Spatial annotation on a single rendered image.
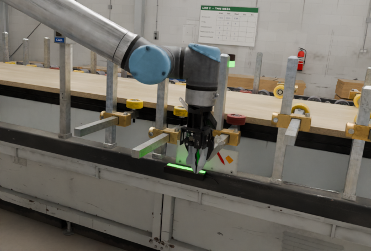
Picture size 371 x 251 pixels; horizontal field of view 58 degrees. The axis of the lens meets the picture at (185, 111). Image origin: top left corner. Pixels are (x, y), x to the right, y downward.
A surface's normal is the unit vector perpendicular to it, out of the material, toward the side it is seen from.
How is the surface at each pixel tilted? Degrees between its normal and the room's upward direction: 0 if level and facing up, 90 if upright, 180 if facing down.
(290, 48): 90
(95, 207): 90
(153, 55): 92
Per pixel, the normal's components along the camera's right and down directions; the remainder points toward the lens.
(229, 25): -0.28, 0.18
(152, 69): 0.00, 0.24
